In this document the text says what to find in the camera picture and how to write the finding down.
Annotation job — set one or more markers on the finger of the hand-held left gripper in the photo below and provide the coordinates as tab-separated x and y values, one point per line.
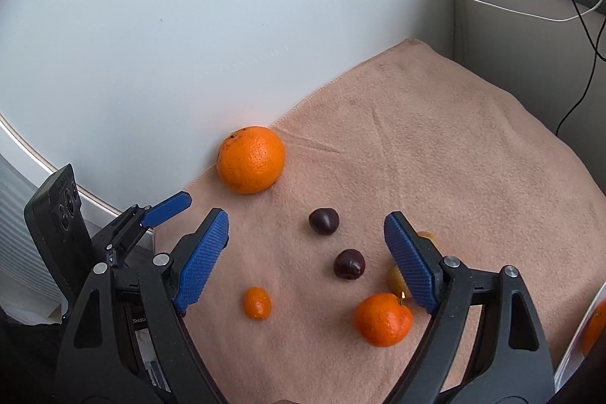
165	207

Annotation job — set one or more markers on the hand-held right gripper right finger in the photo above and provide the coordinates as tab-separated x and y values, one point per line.
412	262

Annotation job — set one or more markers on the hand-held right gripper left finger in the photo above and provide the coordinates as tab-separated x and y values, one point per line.
203	262

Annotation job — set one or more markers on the brown kiwi fruit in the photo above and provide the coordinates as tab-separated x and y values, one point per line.
396	281

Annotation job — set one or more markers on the small mandarin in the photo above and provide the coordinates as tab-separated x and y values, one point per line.
383	319

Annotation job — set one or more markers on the large orange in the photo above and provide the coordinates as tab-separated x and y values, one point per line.
251	160

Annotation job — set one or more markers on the dark purple plum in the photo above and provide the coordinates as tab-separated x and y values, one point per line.
323	221
349	263

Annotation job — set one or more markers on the white oval plate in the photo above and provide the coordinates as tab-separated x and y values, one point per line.
575	347

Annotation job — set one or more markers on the yellow-brown longan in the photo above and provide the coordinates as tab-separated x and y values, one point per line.
427	238

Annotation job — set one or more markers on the white ribbed panel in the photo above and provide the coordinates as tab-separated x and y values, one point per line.
23	233

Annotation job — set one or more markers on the small orange kumquat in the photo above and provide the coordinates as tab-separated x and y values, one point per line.
257	302

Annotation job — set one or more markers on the pink towel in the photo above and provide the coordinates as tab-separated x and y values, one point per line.
426	139

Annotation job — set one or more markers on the medium orange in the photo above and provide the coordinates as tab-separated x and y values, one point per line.
595	328

